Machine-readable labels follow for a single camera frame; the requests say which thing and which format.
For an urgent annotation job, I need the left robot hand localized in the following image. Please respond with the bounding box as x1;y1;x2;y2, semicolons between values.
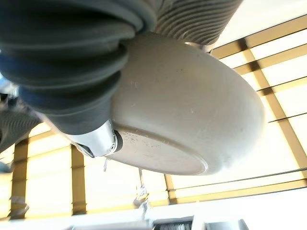
0;92;43;154

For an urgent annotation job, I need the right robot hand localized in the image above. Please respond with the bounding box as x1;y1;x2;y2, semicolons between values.
0;0;241;159

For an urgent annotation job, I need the beige round plate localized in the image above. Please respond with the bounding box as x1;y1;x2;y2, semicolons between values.
103;31;267;176

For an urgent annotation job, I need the chrome faucet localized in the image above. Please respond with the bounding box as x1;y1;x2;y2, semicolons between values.
133;167;151;222

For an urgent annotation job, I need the steel sink basin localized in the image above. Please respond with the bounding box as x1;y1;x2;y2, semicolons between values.
152;215;249;230

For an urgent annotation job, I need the golden wooden window frame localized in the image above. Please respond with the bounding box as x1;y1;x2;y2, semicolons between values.
9;14;307;220

